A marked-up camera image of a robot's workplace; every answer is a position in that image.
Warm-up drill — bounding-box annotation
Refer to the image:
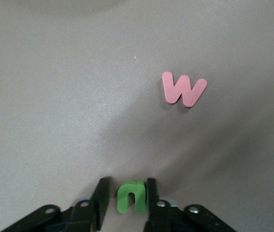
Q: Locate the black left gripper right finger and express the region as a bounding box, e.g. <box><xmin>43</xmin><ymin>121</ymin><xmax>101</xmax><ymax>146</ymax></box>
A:
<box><xmin>143</xmin><ymin>178</ymin><xmax>236</xmax><ymax>232</ymax></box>

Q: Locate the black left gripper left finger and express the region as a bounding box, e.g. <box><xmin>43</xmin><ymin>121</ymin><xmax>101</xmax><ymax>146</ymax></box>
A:
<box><xmin>1</xmin><ymin>177</ymin><xmax>110</xmax><ymax>232</ymax></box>

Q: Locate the green letter u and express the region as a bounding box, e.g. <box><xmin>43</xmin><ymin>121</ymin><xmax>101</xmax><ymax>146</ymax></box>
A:
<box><xmin>116</xmin><ymin>180</ymin><xmax>147</xmax><ymax>215</ymax></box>

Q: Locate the pink letter w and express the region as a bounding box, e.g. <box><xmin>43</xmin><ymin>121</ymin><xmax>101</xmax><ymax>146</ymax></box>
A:
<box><xmin>161</xmin><ymin>71</ymin><xmax>208</xmax><ymax>108</ymax></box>

